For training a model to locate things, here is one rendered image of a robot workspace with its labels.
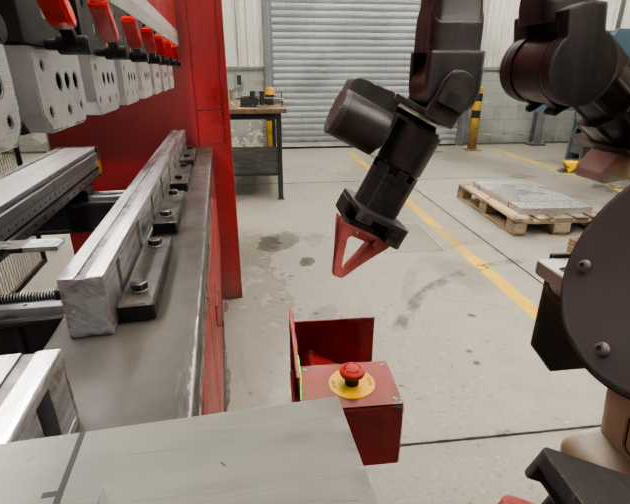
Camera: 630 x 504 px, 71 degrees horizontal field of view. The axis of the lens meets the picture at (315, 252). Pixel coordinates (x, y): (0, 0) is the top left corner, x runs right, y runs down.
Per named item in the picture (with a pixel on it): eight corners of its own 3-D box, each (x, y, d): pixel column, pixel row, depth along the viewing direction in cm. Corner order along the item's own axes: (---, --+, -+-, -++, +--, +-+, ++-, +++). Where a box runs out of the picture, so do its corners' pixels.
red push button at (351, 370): (366, 394, 67) (368, 374, 66) (341, 396, 67) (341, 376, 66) (361, 377, 71) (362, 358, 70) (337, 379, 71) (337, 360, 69)
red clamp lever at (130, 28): (136, 13, 72) (148, 56, 81) (110, 12, 71) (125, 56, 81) (137, 22, 72) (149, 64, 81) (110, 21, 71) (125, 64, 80)
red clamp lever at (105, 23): (109, -6, 54) (129, 52, 63) (73, -8, 53) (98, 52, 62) (109, 5, 54) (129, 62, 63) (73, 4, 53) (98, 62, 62)
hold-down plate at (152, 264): (156, 319, 68) (153, 302, 67) (119, 323, 67) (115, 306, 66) (173, 248, 95) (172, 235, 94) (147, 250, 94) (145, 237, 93)
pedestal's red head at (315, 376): (399, 463, 69) (408, 370, 62) (298, 473, 68) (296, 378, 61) (370, 381, 88) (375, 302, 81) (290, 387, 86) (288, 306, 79)
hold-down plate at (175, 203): (177, 233, 104) (176, 221, 103) (153, 235, 103) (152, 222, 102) (185, 199, 132) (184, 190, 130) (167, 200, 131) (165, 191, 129)
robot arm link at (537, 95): (640, 68, 48) (604, 69, 53) (584, 2, 44) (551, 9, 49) (577, 138, 50) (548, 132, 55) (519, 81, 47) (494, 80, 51)
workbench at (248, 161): (288, 200, 452) (284, 39, 395) (214, 202, 444) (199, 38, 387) (280, 165, 618) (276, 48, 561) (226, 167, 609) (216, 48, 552)
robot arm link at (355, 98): (483, 80, 45) (449, 78, 53) (388, 21, 42) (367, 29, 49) (422, 184, 48) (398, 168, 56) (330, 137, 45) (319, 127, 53)
